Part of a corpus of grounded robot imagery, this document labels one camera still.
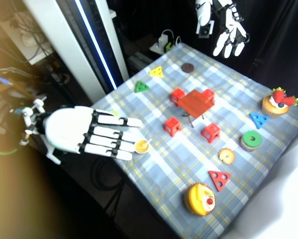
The blue plaid tablecloth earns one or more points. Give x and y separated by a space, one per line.
176 161

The white power strip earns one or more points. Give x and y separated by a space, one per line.
158 46

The green triangle block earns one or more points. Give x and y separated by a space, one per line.
141 88

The red triangle block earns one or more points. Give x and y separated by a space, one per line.
219 180

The red toy stool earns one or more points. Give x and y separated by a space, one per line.
209 94
211 132
176 95
172 125

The green round disc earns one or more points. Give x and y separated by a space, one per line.
113 112

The blue triangle block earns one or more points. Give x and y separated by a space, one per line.
259 120

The small orange cup toy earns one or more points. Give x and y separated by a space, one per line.
141 147

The green plug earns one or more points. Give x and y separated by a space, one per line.
168 46

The stack of coloured rings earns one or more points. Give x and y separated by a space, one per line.
250 139

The yellow fruit toy cupcake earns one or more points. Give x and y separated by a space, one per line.
199 199

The strawberry toy cupcake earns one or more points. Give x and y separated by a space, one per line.
275 107

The white pillar with blue light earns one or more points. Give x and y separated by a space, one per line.
64 37

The round golden toy biscuit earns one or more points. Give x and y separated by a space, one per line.
226 156

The brown round cookie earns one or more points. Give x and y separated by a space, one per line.
187 67

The red toy table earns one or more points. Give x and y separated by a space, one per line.
196 103

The yellow triangle block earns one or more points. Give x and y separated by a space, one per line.
157 73

